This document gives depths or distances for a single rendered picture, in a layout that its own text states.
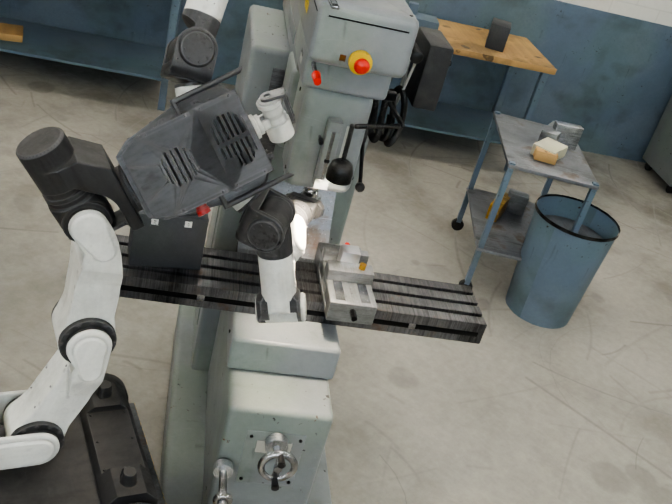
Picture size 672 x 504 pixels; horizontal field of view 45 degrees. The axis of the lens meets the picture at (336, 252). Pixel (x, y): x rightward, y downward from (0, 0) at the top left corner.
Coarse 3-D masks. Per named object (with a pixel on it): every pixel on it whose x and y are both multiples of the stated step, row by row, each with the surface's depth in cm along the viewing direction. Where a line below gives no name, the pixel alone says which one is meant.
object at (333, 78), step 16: (304, 48) 223; (304, 64) 218; (320, 64) 217; (304, 80) 219; (336, 80) 220; (352, 80) 220; (368, 80) 221; (384, 80) 221; (368, 96) 223; (384, 96) 224
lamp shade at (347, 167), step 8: (336, 160) 222; (344, 160) 222; (328, 168) 223; (336, 168) 221; (344, 168) 221; (352, 168) 224; (328, 176) 223; (336, 176) 222; (344, 176) 222; (352, 176) 225; (336, 184) 223; (344, 184) 223
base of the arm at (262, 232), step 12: (264, 192) 201; (276, 192) 204; (252, 204) 194; (252, 216) 193; (264, 216) 192; (240, 228) 196; (252, 228) 194; (264, 228) 193; (276, 228) 193; (240, 240) 197; (252, 240) 195; (264, 240) 195; (276, 240) 194; (264, 252) 197
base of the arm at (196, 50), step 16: (192, 32) 184; (208, 32) 186; (176, 48) 184; (192, 48) 184; (208, 48) 186; (176, 64) 184; (192, 64) 185; (208, 64) 187; (176, 80) 193; (192, 80) 190; (208, 80) 188
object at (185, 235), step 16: (144, 224) 245; (160, 224) 246; (176, 224) 248; (192, 224) 249; (144, 240) 248; (160, 240) 250; (176, 240) 251; (192, 240) 252; (128, 256) 255; (144, 256) 251; (160, 256) 253; (176, 256) 254; (192, 256) 255
